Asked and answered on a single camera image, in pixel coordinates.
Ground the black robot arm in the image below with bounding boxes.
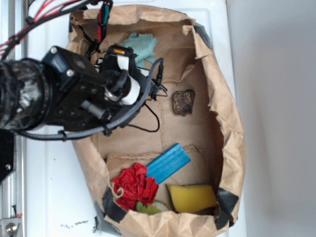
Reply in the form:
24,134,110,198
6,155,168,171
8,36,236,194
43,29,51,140
0,45,164,140

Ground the brown rock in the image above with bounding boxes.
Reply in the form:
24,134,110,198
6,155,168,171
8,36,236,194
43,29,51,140
172,89,195,117

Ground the blue wooden block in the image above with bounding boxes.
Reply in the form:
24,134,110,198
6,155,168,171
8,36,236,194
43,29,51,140
146,143,191,184

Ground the aluminium frame rail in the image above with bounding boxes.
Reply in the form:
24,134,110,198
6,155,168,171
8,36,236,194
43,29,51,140
0,0,28,237

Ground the red artificial flower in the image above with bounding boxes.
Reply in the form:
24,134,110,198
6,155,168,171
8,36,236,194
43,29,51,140
112,162,158,210

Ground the red and green wire bundle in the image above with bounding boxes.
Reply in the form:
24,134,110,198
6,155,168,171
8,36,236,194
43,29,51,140
0,0,114,60

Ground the yellow sponge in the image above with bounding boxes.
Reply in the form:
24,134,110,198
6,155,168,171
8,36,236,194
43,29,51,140
167,184,217,214

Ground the brown paper bag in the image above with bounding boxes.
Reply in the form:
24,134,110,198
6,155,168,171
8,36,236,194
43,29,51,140
73,4,246,237

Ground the black cable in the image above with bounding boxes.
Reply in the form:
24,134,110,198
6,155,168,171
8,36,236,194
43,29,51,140
128,103,160,133

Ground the teal blue cloth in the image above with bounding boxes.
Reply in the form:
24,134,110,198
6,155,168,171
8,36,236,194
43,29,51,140
120,33,158,68

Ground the white ribbon cable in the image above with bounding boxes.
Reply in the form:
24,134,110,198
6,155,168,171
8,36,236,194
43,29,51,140
116,53,141,106

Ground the grey braided cable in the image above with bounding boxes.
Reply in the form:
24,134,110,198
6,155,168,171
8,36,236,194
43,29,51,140
17,58,165,141

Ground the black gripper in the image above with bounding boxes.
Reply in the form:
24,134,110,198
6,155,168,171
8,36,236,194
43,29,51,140
99,45,167,128

